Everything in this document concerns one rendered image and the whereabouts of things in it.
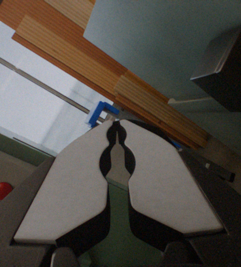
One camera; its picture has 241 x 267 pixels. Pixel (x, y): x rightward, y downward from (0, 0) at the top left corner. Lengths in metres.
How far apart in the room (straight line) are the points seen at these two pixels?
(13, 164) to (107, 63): 1.57
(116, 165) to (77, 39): 1.24
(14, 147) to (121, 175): 1.70
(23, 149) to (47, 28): 1.51
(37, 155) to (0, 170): 0.09
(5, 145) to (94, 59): 1.50
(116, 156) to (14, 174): 1.67
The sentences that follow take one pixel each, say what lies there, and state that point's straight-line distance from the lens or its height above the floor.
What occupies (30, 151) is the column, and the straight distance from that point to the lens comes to 0.46.
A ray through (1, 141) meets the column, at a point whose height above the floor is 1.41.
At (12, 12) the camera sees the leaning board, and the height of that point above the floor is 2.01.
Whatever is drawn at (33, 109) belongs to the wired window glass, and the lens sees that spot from 1.96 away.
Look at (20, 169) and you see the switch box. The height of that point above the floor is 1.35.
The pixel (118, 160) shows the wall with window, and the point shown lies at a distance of 2.03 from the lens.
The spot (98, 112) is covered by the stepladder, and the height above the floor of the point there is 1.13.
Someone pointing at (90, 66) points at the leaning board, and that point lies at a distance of 1.81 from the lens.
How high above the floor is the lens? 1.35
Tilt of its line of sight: 19 degrees down
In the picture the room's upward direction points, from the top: 60 degrees counter-clockwise
